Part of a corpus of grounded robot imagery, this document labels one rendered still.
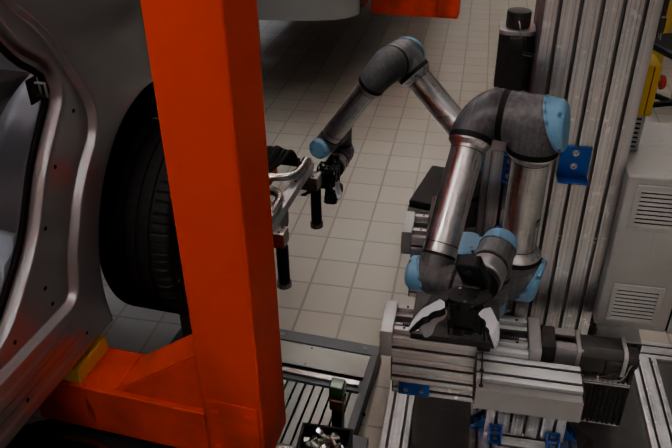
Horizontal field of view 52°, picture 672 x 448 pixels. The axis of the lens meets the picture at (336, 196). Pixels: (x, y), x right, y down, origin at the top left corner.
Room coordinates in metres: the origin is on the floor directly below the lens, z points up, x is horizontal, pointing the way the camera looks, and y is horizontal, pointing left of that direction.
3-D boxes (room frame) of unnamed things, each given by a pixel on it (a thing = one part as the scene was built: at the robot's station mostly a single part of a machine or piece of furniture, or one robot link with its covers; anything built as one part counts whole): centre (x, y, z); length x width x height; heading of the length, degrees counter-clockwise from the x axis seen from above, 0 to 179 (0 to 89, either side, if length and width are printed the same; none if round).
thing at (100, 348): (1.41, 0.74, 0.71); 0.14 x 0.14 x 0.05; 74
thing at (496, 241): (1.15, -0.32, 1.21); 0.11 x 0.08 x 0.09; 154
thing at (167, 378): (1.36, 0.57, 0.69); 0.52 x 0.17 x 0.35; 74
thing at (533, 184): (1.38, -0.44, 1.19); 0.15 x 0.12 x 0.55; 64
